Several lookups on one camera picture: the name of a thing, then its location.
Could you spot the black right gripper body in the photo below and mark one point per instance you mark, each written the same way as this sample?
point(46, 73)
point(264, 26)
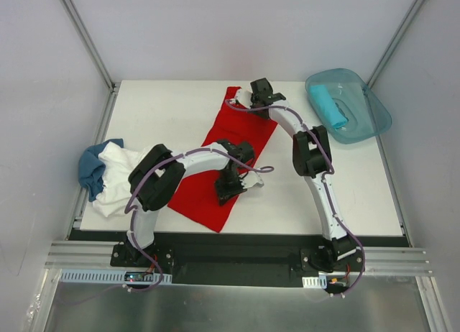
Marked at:
point(268, 97)

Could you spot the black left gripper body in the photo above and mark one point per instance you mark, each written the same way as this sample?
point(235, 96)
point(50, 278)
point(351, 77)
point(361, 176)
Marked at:
point(230, 190)

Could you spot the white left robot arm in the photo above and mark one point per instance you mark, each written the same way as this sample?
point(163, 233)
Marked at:
point(155, 180)

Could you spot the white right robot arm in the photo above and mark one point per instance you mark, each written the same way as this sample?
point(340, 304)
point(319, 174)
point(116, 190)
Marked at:
point(312, 161)

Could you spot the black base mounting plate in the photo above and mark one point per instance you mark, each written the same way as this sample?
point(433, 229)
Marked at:
point(249, 260)

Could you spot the rolled teal t shirt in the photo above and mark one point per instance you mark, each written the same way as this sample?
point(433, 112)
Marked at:
point(329, 111)

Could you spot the teal translucent plastic bin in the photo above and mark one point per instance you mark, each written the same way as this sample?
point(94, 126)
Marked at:
point(367, 116)

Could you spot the white t shirt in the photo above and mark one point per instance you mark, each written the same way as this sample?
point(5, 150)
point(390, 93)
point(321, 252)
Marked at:
point(119, 164)

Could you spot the blue t shirt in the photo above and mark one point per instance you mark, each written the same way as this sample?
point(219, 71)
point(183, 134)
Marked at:
point(91, 170)

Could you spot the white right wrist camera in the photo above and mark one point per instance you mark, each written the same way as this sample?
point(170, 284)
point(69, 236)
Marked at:
point(241, 99)

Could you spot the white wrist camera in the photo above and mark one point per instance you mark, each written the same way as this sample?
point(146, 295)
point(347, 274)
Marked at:
point(241, 99)
point(252, 180)

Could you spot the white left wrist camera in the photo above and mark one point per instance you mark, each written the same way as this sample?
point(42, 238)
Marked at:
point(252, 180)

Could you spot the right slotted cable duct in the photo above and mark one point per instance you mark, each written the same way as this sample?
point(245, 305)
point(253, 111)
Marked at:
point(319, 282)

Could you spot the slotted cable duct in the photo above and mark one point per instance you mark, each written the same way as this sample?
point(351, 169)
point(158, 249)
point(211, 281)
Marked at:
point(113, 277)
point(319, 282)

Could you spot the left corner aluminium post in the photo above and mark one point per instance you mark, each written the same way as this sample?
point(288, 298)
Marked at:
point(85, 37)

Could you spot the corner aluminium post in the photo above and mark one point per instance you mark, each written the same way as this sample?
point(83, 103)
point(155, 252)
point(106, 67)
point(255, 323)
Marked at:
point(85, 37)
point(395, 40)

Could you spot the aluminium rail profile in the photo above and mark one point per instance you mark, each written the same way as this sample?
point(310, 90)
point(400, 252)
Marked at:
point(80, 255)

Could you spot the left slotted cable duct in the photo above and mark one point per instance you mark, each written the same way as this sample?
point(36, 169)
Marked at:
point(113, 277)

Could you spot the right corner aluminium post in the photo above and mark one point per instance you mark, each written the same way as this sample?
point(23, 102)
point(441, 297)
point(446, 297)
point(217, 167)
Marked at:
point(395, 40)

